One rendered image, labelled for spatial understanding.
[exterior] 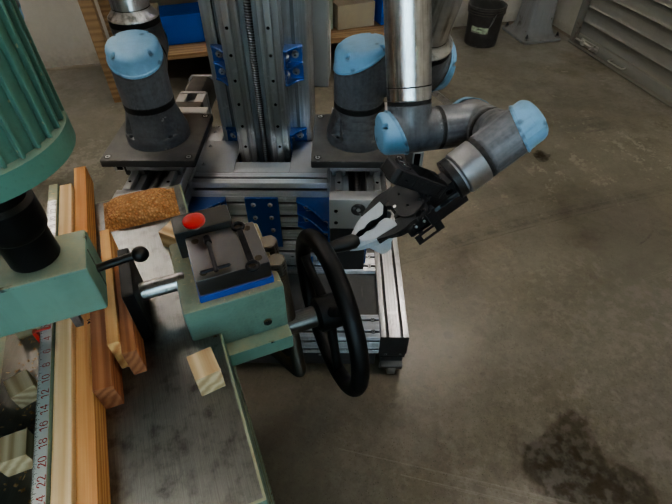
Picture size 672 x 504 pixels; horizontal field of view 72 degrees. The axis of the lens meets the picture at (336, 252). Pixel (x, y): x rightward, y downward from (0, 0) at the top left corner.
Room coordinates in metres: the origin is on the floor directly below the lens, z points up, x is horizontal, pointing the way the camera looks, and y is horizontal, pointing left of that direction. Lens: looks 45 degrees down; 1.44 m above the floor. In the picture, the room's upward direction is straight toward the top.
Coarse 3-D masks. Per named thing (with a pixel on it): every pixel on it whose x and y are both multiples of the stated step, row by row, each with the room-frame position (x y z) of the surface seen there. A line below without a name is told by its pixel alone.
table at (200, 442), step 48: (96, 240) 0.56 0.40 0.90; (144, 240) 0.56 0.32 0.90; (288, 336) 0.39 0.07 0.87; (144, 384) 0.30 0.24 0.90; (192, 384) 0.30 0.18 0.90; (144, 432) 0.23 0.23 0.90; (192, 432) 0.23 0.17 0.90; (240, 432) 0.23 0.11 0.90; (144, 480) 0.18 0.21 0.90; (192, 480) 0.18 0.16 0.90; (240, 480) 0.18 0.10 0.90
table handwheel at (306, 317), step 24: (312, 240) 0.51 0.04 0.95; (312, 264) 0.57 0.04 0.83; (336, 264) 0.46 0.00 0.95; (312, 288) 0.58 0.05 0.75; (336, 288) 0.42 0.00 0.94; (312, 312) 0.46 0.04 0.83; (336, 312) 0.43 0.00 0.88; (336, 336) 0.46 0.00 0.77; (360, 336) 0.37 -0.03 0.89; (336, 360) 0.44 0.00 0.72; (360, 360) 0.35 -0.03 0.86; (360, 384) 0.34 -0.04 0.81
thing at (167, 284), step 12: (120, 252) 0.44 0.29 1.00; (132, 264) 0.43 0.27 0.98; (120, 276) 0.39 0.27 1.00; (132, 276) 0.40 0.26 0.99; (168, 276) 0.42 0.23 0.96; (180, 276) 0.42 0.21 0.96; (132, 288) 0.37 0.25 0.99; (144, 288) 0.40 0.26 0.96; (156, 288) 0.41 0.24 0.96; (168, 288) 0.41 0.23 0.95; (132, 300) 0.36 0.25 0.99; (144, 300) 0.40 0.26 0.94; (132, 312) 0.36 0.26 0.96; (144, 312) 0.37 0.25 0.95; (144, 324) 0.36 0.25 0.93; (144, 336) 0.36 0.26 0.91
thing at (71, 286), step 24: (72, 240) 0.38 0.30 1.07; (0, 264) 0.34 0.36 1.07; (72, 264) 0.34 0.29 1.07; (0, 288) 0.31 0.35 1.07; (24, 288) 0.32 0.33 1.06; (48, 288) 0.32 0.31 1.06; (72, 288) 0.33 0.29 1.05; (96, 288) 0.34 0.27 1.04; (0, 312) 0.30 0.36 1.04; (24, 312) 0.31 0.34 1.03; (48, 312) 0.32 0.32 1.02; (72, 312) 0.33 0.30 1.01; (0, 336) 0.30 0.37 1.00
